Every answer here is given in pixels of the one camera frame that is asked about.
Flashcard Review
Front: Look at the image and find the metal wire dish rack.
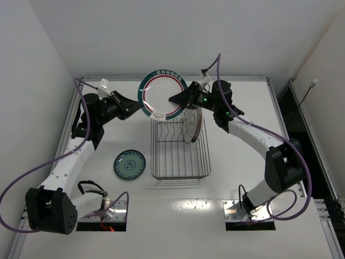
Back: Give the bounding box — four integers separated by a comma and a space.
151, 110, 211, 181

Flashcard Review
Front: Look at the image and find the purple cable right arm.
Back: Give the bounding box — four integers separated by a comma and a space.
204, 52, 313, 223

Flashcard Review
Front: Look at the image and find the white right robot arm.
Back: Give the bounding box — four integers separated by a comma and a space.
169, 79, 307, 213

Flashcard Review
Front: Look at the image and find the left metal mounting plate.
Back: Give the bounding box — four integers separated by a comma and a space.
95, 198, 127, 223

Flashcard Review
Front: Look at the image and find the white plate with flower motif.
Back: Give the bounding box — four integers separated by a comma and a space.
182, 109, 196, 144

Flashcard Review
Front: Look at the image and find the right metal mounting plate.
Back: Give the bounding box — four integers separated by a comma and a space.
223, 200, 273, 223

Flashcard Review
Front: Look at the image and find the green red rimmed plate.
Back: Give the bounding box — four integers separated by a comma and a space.
191, 107, 203, 143
137, 69, 188, 121

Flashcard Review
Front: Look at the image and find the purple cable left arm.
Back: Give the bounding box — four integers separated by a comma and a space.
0, 77, 129, 233

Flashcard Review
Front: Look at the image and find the metal mounting plate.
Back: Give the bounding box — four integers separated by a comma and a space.
223, 200, 273, 223
95, 198, 127, 223

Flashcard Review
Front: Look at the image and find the blue patterned small plate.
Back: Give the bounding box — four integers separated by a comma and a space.
113, 149, 146, 181

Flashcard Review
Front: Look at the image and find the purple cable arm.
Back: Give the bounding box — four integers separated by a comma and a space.
0, 77, 129, 233
204, 52, 313, 223

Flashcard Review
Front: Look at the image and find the black hanging usb cable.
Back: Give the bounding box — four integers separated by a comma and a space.
285, 78, 319, 127

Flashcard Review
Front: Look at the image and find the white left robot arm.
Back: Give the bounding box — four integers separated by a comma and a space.
25, 84, 143, 235

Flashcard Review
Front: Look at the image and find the black cable left base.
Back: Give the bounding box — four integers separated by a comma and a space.
77, 180, 108, 211

